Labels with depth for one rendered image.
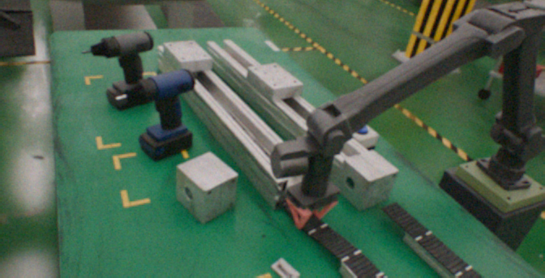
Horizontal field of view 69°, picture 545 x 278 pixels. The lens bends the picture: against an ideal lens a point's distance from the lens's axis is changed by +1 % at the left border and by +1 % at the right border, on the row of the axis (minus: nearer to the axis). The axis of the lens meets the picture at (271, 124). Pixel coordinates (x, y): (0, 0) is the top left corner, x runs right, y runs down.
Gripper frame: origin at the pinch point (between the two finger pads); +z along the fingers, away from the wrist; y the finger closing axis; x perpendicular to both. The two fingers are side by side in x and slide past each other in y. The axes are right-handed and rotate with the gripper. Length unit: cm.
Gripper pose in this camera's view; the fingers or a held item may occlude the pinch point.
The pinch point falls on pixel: (307, 220)
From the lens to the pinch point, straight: 92.2
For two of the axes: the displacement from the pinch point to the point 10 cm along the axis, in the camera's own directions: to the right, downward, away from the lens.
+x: 5.7, 4.6, -6.8
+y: -8.2, 2.2, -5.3
